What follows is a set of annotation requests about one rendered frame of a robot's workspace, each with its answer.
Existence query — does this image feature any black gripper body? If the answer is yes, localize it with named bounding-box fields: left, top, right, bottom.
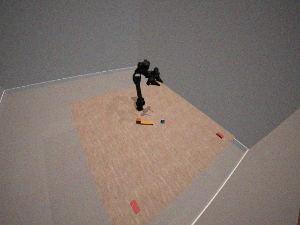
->
left=145, top=71, right=160, bottom=86

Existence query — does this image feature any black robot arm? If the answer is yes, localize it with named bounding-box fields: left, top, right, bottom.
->
left=133, top=60, right=159, bottom=111

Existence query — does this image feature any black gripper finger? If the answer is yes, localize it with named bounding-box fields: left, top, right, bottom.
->
left=150, top=79, right=160, bottom=86
left=156, top=75, right=163, bottom=83

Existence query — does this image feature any orange bar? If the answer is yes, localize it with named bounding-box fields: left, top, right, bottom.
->
left=136, top=118, right=153, bottom=125

